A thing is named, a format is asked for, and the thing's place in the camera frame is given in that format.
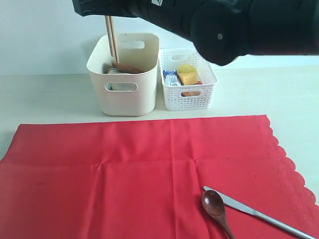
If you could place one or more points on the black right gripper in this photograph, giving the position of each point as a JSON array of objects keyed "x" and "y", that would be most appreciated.
[{"x": 120, "y": 8}]

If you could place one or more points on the wooden chopstick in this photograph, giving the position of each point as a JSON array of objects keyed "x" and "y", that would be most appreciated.
[
  {"x": 112, "y": 26},
  {"x": 110, "y": 35}
]

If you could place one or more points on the brown wooden plate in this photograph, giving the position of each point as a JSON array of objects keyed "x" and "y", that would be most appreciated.
[{"x": 124, "y": 68}]

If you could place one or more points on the yellow lemon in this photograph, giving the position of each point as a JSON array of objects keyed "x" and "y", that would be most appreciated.
[{"x": 186, "y": 68}]

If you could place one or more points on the blue white milk carton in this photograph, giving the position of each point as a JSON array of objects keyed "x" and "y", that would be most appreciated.
[{"x": 171, "y": 78}]

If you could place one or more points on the orange cheese wedge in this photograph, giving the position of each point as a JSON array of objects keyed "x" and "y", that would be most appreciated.
[{"x": 188, "y": 78}]

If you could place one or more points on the pale green ceramic bowl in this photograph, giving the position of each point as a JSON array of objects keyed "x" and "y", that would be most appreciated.
[{"x": 121, "y": 86}]

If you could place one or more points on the orange fried chicken piece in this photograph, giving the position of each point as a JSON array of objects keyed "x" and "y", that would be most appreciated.
[{"x": 190, "y": 94}]

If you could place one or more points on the dark wooden spoon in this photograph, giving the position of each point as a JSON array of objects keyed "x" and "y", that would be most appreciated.
[{"x": 215, "y": 208}]

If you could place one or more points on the silver table knife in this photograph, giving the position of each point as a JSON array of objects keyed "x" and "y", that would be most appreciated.
[{"x": 248, "y": 210}]

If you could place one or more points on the stainless steel cup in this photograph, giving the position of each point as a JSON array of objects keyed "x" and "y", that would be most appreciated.
[{"x": 113, "y": 71}]

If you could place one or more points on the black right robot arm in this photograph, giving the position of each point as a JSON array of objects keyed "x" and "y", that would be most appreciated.
[{"x": 222, "y": 30}]

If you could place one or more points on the cream plastic bin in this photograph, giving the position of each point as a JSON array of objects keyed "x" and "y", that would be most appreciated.
[{"x": 140, "y": 50}]

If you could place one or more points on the white perforated plastic basket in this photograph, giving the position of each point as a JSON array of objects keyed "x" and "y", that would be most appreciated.
[{"x": 170, "y": 59}]

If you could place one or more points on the red table cloth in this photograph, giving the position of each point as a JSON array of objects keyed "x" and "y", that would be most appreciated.
[{"x": 144, "y": 179}]

